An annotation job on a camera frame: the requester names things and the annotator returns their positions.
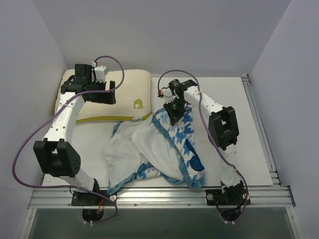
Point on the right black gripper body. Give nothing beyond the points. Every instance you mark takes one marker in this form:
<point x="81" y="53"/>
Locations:
<point x="175" y="109"/>

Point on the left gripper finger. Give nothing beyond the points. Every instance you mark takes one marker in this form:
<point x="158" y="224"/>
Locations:
<point x="111" y="99"/>
<point x="112" y="85"/>

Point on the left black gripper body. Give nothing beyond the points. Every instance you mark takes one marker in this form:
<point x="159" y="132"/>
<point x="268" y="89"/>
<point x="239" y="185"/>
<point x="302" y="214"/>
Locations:
<point x="109" y="92"/>

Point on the cream yellow pillow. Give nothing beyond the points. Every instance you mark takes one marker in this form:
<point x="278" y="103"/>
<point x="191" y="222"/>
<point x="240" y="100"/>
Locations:
<point x="133" y="101"/>

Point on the blue white pillowcase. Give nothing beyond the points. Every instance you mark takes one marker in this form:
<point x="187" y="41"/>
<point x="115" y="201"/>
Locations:
<point x="154" y="148"/>

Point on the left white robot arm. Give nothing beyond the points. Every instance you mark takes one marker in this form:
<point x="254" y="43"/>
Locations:
<point x="55" y="154"/>

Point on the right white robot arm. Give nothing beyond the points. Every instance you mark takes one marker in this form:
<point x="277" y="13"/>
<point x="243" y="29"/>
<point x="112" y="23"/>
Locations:
<point x="220" y="123"/>

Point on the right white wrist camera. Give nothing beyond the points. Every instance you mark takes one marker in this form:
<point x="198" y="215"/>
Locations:
<point x="166" y="96"/>

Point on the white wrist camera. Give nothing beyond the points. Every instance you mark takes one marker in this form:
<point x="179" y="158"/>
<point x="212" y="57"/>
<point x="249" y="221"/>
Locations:
<point x="166" y="96"/>
<point x="99" y="72"/>

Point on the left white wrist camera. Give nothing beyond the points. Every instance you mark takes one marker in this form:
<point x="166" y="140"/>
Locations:
<point x="99" y="72"/>

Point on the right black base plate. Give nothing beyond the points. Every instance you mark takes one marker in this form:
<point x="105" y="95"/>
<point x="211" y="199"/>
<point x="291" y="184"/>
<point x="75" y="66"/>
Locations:
<point x="225" y="197"/>

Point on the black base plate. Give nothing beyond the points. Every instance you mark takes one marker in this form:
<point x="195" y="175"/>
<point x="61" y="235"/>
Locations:
<point x="88" y="199"/>
<point x="225" y="197"/>

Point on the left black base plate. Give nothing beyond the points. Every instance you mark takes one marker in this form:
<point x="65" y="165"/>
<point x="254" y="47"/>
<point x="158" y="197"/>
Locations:
<point x="88" y="199"/>

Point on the front aluminium rail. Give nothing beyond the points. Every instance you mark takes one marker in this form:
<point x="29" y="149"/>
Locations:
<point x="127" y="198"/>

